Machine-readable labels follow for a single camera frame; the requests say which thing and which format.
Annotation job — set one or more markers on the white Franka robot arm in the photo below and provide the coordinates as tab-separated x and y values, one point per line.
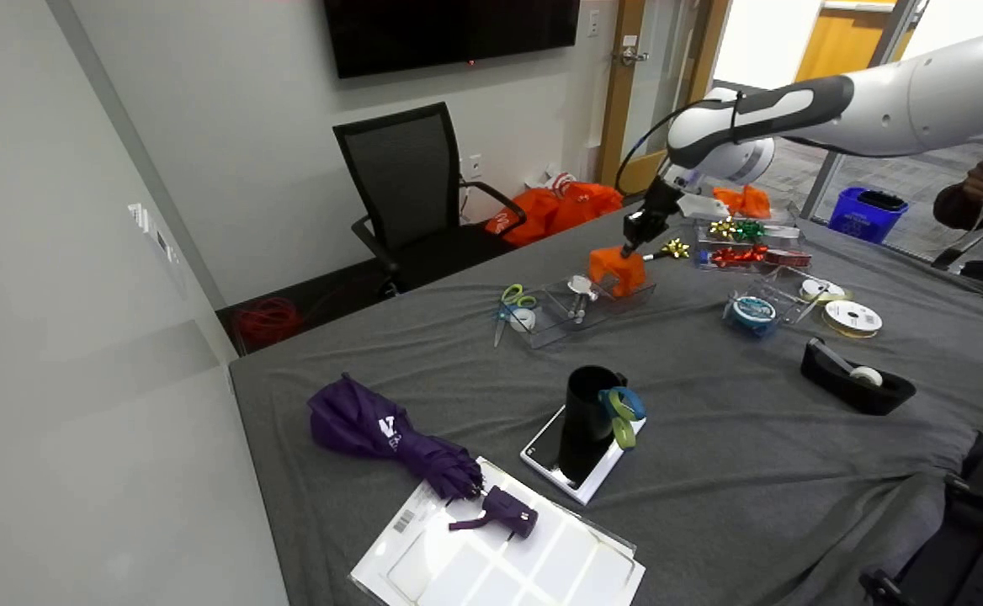
907	103

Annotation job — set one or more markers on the gold gift bow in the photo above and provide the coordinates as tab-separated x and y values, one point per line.
720	230
679	249

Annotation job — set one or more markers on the green gift bow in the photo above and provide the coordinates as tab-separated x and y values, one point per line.
749	230

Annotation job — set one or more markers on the orange plastic bag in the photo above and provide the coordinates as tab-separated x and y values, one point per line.
559	209

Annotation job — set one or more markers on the white flat box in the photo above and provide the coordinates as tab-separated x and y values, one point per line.
545	456

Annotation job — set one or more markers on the black wall television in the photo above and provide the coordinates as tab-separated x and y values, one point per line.
451	31

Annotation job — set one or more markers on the blue plastic bin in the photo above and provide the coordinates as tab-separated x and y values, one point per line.
865	212

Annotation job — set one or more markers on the wooden door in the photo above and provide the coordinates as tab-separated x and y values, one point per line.
628	78

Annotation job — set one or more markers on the blue ribbon spool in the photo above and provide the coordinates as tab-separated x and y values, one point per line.
752	309

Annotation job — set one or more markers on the green and blue scissors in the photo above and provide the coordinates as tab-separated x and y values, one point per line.
624	410

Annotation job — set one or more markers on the black mesh office chair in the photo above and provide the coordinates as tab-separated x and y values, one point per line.
412	180

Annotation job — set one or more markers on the clear plastic container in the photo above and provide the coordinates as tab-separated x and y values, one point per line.
563	321

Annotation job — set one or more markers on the white spool loose gold ribbon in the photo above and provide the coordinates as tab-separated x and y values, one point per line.
823	286

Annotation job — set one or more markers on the black tape dispenser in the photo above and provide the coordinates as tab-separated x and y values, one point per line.
850	387

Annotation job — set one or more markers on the purple folded umbrella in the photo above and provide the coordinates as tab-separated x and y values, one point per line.
385	433

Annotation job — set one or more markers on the empty clear plastic box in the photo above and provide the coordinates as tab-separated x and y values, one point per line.
786	289

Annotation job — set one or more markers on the clear box holding blue spool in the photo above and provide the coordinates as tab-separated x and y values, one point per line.
733	324

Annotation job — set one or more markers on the red gift bow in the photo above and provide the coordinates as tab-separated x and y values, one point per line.
754	255

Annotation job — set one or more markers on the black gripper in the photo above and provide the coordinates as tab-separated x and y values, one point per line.
656	205

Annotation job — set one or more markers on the white paper sheet with grid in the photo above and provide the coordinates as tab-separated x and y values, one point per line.
494	558

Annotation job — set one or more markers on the clear plastic organizer tray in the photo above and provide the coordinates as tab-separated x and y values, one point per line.
777	234

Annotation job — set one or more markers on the black cup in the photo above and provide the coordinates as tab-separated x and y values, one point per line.
589	422

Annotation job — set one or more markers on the grey table cloth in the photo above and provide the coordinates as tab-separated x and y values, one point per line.
738	483

